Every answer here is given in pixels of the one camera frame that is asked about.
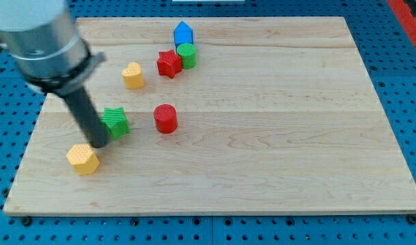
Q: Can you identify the green cylinder block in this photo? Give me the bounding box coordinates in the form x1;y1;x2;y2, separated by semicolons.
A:
177;43;197;69

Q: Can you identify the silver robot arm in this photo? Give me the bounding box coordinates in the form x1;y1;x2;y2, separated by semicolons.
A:
0;0;110;148

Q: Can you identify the green star block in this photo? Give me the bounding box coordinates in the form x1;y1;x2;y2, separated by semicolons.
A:
101;108;130;140

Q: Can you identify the red cylinder block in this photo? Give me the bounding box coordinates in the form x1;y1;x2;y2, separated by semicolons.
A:
153;104;178;134

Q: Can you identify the wooden board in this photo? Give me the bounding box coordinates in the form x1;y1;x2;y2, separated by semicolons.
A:
3;16;416;216

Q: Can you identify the red star block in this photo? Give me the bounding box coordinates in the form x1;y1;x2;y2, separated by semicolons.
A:
157;50;182;78

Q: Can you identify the blue pentagon block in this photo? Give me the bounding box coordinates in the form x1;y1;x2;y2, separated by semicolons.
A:
174;21;194;48

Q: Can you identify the yellow hexagon block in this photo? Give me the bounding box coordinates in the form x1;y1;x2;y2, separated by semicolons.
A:
66;144;100;176

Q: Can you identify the yellow heart block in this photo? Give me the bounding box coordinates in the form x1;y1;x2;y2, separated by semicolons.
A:
121;62;144;89

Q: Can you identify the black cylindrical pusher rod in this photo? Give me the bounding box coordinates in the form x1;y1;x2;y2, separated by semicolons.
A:
60;86;110;148

